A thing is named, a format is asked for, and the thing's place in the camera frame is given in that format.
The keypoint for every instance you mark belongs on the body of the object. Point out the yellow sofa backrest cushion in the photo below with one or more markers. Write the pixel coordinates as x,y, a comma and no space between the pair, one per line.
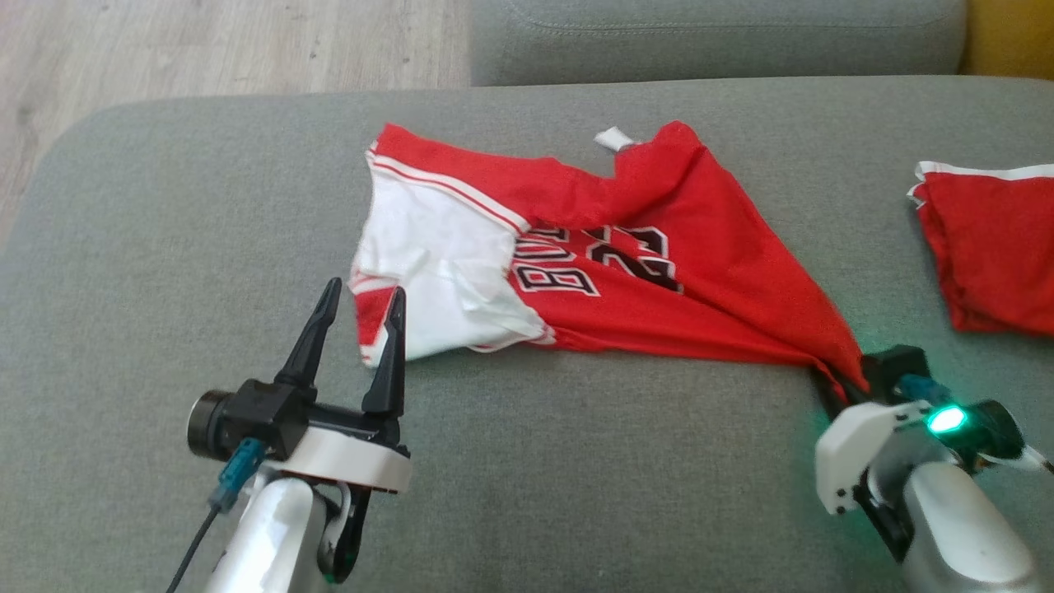
1009,33

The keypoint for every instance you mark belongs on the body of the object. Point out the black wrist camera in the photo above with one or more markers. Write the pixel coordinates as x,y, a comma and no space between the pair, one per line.
996,428
263,412

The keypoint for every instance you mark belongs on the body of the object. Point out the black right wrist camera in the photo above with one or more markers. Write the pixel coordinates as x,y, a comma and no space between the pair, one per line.
996,428

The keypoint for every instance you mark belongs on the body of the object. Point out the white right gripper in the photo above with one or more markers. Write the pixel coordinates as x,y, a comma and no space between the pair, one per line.
856,445

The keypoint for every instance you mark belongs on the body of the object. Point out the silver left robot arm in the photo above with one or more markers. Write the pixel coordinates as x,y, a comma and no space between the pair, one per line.
272,535

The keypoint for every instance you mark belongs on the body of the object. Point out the red Bulls basketball jersey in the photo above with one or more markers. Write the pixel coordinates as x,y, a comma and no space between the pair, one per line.
659,313

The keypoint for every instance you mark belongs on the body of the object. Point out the red basketball shorts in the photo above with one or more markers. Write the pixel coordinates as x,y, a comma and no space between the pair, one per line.
996,255

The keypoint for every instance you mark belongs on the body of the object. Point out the large grey sofa seat cushion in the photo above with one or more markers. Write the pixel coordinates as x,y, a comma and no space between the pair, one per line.
576,461

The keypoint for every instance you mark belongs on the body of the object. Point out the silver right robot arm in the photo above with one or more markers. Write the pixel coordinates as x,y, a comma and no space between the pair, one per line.
963,527

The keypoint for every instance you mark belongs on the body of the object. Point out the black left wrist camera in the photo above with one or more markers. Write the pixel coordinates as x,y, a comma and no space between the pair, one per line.
263,412

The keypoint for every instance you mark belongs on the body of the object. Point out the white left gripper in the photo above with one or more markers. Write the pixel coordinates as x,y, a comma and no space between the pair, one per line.
354,461

